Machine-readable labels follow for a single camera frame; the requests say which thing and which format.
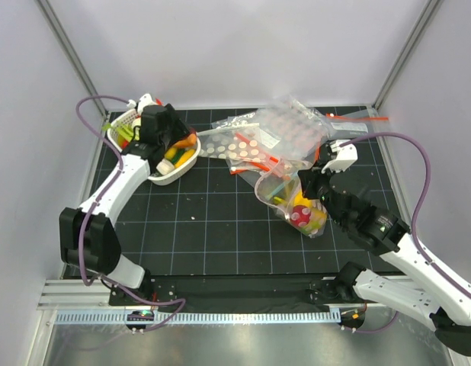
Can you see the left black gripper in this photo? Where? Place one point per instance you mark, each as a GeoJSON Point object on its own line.
{"type": "Point", "coordinates": [180, 130]}

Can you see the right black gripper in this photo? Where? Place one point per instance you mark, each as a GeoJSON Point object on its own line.
{"type": "Point", "coordinates": [309, 178]}

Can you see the yellow banana bunch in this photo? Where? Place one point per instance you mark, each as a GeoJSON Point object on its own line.
{"type": "Point", "coordinates": [318, 218]}

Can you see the red apple front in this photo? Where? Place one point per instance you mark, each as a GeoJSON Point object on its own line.
{"type": "Point", "coordinates": [300, 216]}

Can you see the clear pink-dotted zip bag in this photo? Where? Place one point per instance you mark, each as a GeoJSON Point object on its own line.
{"type": "Point", "coordinates": [282, 180]}

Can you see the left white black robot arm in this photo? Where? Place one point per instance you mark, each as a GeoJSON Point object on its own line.
{"type": "Point", "coordinates": [87, 236]}

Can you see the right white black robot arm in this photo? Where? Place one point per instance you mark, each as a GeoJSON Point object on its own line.
{"type": "Point", "coordinates": [442, 301]}

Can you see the clear bag orange zipper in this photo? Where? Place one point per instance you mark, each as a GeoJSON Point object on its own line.
{"type": "Point", "coordinates": [351, 122]}

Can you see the clear white-dotted zip bag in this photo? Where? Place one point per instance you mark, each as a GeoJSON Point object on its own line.
{"type": "Point", "coordinates": [239, 144]}

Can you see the yellow pepper piece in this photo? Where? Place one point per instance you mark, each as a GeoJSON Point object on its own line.
{"type": "Point", "coordinates": [178, 156]}

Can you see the small orange carrot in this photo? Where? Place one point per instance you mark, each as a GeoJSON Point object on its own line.
{"type": "Point", "coordinates": [188, 142]}

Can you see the green celery stalk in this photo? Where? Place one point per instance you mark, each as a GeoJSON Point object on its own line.
{"type": "Point", "coordinates": [118, 133]}

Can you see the white plastic basket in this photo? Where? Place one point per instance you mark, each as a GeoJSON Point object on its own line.
{"type": "Point", "coordinates": [128, 118]}

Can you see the white leek stalk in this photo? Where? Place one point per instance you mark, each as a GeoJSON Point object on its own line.
{"type": "Point", "coordinates": [165, 167]}

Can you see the pile of red-dotted bags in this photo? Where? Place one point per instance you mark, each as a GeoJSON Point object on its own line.
{"type": "Point", "coordinates": [290, 130]}

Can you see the black grid cutting mat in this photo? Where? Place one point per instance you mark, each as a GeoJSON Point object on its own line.
{"type": "Point", "coordinates": [209, 222]}

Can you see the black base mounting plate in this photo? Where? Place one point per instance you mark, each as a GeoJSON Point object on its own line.
{"type": "Point", "coordinates": [254, 293]}

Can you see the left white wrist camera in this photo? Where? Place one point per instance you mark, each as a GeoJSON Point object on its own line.
{"type": "Point", "coordinates": [144, 101]}

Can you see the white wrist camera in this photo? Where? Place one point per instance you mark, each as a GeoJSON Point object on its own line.
{"type": "Point", "coordinates": [144, 101]}
{"type": "Point", "coordinates": [344, 155]}

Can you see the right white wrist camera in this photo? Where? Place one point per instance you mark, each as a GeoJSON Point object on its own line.
{"type": "Point", "coordinates": [344, 155]}

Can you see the left aluminium frame post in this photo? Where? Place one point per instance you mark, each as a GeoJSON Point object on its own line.
{"type": "Point", "coordinates": [66, 45]}

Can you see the aluminium frame post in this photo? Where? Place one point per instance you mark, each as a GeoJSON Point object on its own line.
{"type": "Point", "coordinates": [405, 54]}
{"type": "Point", "coordinates": [66, 45]}

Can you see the right aluminium frame post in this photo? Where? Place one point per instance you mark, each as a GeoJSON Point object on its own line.
{"type": "Point", "coordinates": [405, 54]}

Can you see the slotted aluminium cable duct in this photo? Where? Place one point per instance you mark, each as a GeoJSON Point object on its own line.
{"type": "Point", "coordinates": [144, 317]}

